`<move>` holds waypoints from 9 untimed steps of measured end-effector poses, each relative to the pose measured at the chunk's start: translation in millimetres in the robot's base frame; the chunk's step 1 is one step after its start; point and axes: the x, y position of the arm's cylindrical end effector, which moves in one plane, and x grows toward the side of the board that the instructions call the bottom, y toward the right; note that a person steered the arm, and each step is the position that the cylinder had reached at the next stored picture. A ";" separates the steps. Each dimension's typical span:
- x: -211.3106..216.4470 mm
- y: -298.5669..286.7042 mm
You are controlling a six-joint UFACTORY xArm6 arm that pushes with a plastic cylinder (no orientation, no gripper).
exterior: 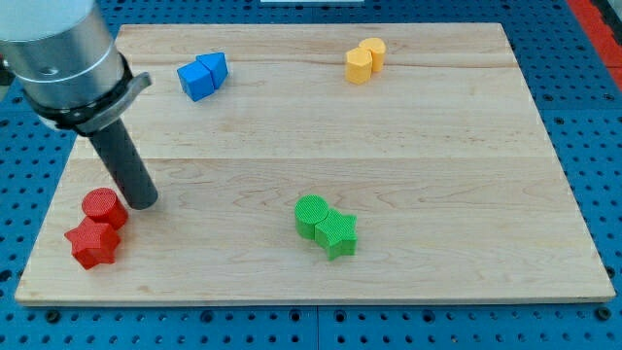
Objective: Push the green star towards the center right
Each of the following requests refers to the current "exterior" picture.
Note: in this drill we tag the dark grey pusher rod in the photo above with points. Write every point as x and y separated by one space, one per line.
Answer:
117 151

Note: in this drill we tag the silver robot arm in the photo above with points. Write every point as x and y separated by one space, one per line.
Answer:
73 75

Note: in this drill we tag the red star block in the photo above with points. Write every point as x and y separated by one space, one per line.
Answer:
93 243

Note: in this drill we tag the green star block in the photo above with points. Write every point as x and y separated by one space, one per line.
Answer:
337 234

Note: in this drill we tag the red cylinder block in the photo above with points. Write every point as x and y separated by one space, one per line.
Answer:
104 206

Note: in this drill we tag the blue cube block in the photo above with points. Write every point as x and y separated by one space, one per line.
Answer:
196 80

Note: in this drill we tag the blue triangular block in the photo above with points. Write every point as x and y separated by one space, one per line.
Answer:
215 62

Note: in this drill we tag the wooden board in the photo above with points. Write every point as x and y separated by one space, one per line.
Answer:
442 156

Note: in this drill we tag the green cylinder block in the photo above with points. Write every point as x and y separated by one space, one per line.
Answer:
309 211

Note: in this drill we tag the yellow hexagon block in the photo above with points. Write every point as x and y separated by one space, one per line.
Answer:
358 67

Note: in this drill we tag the yellow heart block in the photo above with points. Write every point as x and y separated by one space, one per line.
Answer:
378 49

